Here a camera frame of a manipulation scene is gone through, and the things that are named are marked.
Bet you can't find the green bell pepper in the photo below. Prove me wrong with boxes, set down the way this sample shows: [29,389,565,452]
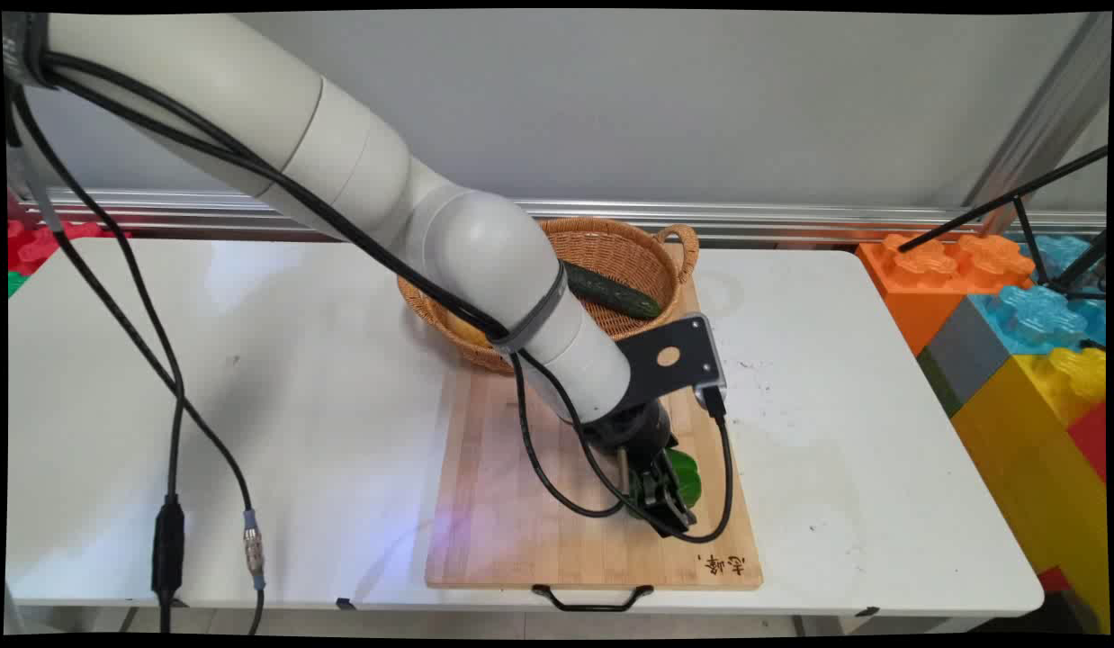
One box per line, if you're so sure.
[624,447,703,510]

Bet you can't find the dark green cucumber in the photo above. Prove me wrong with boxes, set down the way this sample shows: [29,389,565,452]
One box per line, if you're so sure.
[561,261,664,321]

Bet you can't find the grey strap on arm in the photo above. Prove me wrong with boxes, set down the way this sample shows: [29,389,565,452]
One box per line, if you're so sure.
[490,264,568,354]

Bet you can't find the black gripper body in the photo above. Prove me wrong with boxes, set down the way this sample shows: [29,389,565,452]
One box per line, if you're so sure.
[579,399,680,480]

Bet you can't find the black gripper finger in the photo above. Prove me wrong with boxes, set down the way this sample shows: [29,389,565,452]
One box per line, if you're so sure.
[654,475,700,540]
[625,461,668,525]

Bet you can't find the black cable with ferrite block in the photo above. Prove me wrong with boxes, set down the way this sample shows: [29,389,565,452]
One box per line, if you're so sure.
[6,81,187,635]

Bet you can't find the yellow toy potato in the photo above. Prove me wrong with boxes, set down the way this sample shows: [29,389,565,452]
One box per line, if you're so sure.
[429,304,491,348]

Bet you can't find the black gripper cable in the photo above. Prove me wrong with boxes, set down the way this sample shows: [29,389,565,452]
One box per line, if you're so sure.
[35,54,628,519]

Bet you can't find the black cable with metal connector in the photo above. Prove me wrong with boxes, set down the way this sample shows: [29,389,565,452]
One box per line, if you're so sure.
[17,135,268,635]

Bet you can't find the black cutting board handle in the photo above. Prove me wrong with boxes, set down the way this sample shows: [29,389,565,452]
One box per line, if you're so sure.
[531,583,655,614]

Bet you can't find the wooden cutting board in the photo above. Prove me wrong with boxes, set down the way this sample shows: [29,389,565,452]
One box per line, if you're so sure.
[425,274,763,591]

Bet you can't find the woven wicker basket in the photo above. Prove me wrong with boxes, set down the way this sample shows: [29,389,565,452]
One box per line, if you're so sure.
[397,217,700,375]

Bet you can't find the orange foam block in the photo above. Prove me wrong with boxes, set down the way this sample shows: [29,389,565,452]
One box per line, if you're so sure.
[856,232,1037,357]

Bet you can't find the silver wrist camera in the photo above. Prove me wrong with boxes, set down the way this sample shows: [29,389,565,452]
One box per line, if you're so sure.
[694,313,729,410]

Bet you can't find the aluminium frame rail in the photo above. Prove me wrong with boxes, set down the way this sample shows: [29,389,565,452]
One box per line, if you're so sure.
[17,187,1107,246]

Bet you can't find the aluminium frame post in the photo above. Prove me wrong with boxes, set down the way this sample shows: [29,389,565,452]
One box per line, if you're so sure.
[962,13,1112,237]

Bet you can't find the grey foam block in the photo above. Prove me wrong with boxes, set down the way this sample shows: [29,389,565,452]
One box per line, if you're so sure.
[917,297,1013,418]

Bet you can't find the black camera USB cable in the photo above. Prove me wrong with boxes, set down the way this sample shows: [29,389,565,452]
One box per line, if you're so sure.
[35,49,736,545]

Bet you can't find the blue foam block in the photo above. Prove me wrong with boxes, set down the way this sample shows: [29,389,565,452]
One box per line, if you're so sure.
[966,236,1108,357]

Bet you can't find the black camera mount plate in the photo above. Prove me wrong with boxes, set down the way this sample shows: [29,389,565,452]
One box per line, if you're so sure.
[614,313,713,413]

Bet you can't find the large colourful toy blocks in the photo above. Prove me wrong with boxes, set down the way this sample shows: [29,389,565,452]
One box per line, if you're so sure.
[951,346,1110,633]

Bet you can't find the black tripod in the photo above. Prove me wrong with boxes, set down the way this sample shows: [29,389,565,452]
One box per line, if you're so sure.
[897,144,1110,303]

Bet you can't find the red foam block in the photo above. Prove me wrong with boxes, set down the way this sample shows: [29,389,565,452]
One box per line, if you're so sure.
[1065,400,1109,485]
[8,219,131,276]

